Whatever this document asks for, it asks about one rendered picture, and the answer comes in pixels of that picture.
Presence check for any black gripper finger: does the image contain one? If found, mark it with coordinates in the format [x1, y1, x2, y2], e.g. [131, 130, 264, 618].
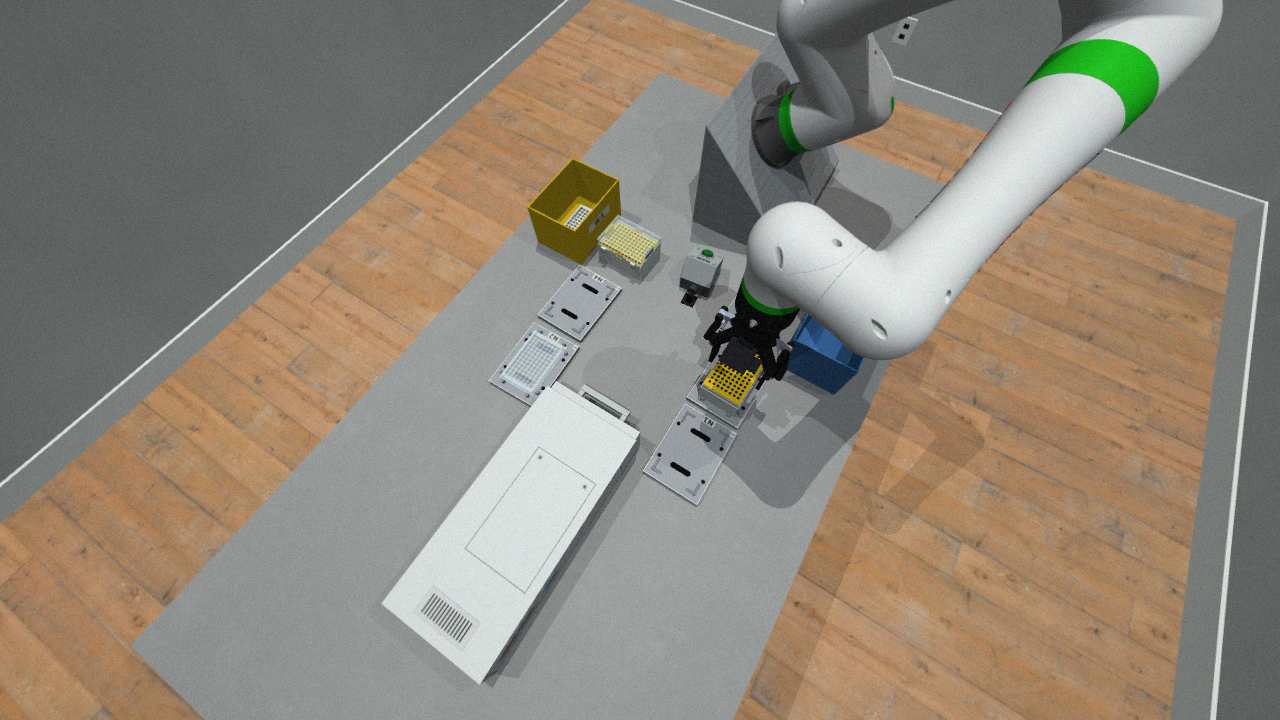
[703, 306, 740, 363]
[754, 338, 795, 389]

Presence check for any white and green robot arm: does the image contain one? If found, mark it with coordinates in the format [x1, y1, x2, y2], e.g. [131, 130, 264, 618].
[735, 0, 1222, 360]

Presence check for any blue bin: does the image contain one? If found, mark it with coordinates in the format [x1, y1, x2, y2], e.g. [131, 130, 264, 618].
[787, 314, 865, 395]

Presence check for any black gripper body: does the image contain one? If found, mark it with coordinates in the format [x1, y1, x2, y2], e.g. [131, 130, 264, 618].
[730, 313, 781, 348]

